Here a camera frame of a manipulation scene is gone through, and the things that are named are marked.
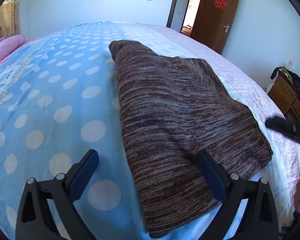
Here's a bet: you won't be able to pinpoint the folded pink quilt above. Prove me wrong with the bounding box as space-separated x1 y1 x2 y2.
0 35 25 61

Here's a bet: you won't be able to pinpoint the wooden bedside cabinet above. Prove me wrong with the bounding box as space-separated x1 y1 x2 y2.
267 71 300 121

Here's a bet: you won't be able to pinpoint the red double happiness decal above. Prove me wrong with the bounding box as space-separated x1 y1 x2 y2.
214 0 229 9

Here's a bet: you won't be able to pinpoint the yellow patterned curtain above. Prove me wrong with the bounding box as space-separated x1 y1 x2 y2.
0 1 20 38

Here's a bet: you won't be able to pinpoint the brown knit sweater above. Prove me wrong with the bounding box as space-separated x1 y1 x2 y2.
109 40 273 238

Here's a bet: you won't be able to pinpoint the silver door handle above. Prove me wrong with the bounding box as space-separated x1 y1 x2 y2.
222 25 229 33

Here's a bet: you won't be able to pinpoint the brown wooden door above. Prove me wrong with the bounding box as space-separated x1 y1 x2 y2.
190 0 239 54

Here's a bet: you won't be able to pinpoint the dark clothes on cabinet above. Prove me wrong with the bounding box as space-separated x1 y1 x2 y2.
270 67 300 95

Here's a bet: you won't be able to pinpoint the blue polka dot bedsheet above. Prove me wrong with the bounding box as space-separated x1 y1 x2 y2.
0 20 300 240

